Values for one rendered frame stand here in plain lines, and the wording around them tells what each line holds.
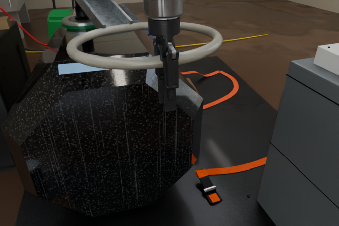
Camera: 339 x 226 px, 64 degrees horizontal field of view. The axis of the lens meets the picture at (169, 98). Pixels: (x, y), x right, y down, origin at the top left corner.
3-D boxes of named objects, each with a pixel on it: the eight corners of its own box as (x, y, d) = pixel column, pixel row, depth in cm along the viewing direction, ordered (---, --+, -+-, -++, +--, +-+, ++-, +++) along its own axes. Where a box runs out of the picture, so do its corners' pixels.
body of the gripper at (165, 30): (185, 18, 60) (185, 58, 64) (172, 12, 67) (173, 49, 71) (153, 21, 58) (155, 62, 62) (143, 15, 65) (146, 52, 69)
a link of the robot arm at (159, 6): (175, -12, 65) (175, 13, 68) (138, -10, 62) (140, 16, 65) (189, -10, 57) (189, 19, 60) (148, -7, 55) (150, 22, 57)
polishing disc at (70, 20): (113, 17, 142) (113, 15, 141) (87, 27, 125) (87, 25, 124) (80, 14, 149) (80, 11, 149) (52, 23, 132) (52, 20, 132)
